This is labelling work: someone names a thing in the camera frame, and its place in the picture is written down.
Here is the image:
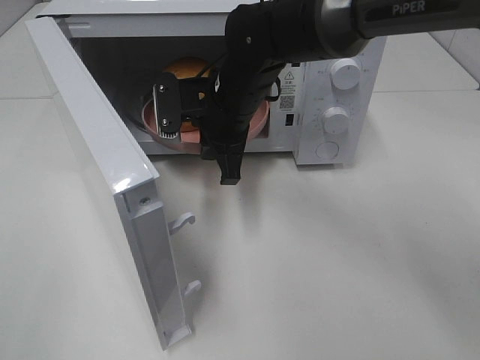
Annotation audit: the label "white microwave oven body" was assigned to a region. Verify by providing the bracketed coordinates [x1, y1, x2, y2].
[35, 1, 386, 165]

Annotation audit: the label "white microwave door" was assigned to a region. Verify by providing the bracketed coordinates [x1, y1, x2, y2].
[26, 17, 202, 349]

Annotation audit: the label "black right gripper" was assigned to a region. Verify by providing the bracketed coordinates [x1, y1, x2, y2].
[178, 63, 285, 185]

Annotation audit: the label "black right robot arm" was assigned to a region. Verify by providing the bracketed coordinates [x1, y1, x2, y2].
[197, 1, 479, 185]

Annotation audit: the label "warning label sticker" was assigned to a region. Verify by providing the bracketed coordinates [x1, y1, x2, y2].
[277, 67, 300, 111]

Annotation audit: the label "burger with sesame bun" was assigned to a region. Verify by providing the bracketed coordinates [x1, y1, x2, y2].
[163, 55, 211, 134]

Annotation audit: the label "white timer knob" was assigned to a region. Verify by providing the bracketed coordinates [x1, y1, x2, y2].
[322, 106, 350, 135]

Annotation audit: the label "round white door button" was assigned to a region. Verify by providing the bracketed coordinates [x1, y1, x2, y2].
[315, 141, 339, 161]

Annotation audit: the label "pink round plate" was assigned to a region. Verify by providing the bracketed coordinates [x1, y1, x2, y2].
[136, 98, 269, 155]

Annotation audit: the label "upper white power knob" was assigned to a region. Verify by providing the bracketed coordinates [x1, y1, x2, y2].
[330, 58, 362, 90]

